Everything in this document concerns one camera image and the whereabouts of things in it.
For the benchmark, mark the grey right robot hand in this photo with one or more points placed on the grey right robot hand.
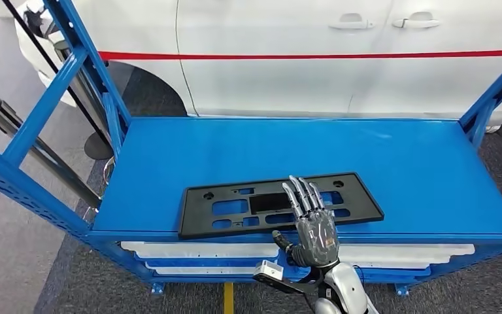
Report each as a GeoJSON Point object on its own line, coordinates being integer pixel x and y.
{"type": "Point", "coordinates": [316, 238]}

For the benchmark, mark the black plastic plate bracket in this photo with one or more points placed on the black plastic plate bracket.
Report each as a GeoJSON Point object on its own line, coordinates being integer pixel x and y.
{"type": "Point", "coordinates": [199, 216]}

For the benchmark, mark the blue metal shelf rack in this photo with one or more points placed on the blue metal shelf rack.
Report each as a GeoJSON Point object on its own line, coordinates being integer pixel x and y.
{"type": "Point", "coordinates": [233, 151]}

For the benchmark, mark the white car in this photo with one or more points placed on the white car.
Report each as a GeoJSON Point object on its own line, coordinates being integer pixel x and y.
{"type": "Point", "coordinates": [277, 86]}

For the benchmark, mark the red barrier belt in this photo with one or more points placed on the red barrier belt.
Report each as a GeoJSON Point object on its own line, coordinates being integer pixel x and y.
{"type": "Point", "coordinates": [277, 56]}

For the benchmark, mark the black barrier belt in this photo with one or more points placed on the black barrier belt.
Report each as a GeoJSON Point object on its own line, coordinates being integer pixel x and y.
{"type": "Point", "coordinates": [15, 14]}

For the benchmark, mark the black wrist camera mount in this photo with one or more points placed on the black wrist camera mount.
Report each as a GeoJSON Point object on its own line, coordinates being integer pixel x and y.
{"type": "Point", "coordinates": [294, 287]}

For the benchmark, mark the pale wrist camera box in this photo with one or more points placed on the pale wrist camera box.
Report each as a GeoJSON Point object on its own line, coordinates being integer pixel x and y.
{"type": "Point", "coordinates": [268, 271]}

